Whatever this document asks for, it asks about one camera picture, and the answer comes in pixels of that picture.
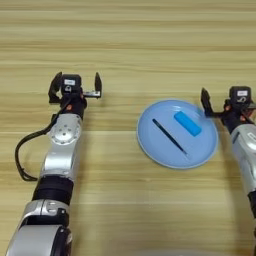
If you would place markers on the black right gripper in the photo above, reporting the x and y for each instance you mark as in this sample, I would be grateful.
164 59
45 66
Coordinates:
233 118

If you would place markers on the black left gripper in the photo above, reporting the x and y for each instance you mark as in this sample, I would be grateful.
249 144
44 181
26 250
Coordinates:
75 106

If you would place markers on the blue rectangular eraser block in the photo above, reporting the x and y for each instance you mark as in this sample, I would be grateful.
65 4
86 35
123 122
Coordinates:
188 123

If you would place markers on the thin black pen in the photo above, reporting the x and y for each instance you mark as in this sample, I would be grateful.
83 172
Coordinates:
170 136

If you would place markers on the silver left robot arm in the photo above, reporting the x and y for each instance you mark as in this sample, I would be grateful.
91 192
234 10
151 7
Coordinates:
60 156

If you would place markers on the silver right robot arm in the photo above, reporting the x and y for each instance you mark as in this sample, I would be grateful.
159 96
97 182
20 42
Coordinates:
245 150

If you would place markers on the left gripper labelled black box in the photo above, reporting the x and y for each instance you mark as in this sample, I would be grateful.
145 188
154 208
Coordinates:
71 83

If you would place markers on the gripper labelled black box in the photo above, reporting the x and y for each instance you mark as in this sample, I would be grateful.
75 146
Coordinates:
240 95
71 83

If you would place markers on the right gripper labelled black box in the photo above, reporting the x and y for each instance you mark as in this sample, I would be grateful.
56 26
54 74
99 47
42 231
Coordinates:
240 95

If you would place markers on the light blue round plate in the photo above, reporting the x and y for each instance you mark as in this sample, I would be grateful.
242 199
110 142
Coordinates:
200 150

